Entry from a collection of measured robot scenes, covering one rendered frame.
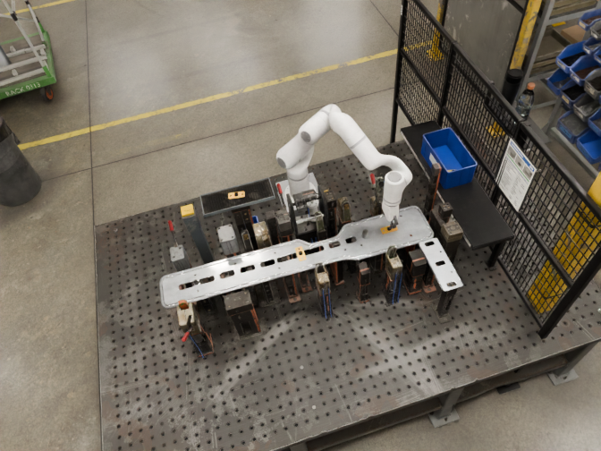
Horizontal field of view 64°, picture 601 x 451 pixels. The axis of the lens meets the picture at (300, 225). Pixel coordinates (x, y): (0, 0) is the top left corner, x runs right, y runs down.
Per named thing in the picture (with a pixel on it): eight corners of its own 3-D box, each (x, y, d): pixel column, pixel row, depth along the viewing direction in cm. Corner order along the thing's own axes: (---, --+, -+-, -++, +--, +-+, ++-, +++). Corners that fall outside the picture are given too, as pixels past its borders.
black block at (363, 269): (359, 308, 251) (359, 279, 228) (352, 291, 257) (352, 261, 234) (374, 303, 252) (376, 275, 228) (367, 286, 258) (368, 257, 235)
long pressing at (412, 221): (163, 315, 225) (161, 314, 224) (158, 276, 239) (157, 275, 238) (436, 238, 238) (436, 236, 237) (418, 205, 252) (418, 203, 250)
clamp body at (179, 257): (188, 299, 263) (168, 264, 234) (186, 282, 270) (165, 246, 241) (205, 294, 264) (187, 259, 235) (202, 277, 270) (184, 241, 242)
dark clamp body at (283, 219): (284, 268, 269) (275, 228, 239) (278, 251, 277) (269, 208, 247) (302, 264, 270) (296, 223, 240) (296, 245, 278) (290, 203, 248)
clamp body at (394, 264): (385, 307, 250) (390, 273, 222) (377, 288, 257) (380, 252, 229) (402, 302, 251) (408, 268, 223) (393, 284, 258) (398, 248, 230)
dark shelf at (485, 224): (471, 251, 230) (472, 248, 228) (399, 131, 284) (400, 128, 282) (513, 239, 232) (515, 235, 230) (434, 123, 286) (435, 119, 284)
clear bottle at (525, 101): (515, 126, 218) (529, 90, 202) (508, 117, 222) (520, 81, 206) (529, 123, 218) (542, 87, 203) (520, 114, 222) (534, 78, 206)
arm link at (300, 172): (283, 174, 275) (277, 145, 255) (304, 155, 282) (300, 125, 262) (298, 184, 270) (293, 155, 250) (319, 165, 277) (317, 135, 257)
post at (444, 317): (440, 324, 241) (449, 296, 218) (431, 305, 248) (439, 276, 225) (452, 320, 242) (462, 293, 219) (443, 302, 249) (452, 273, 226)
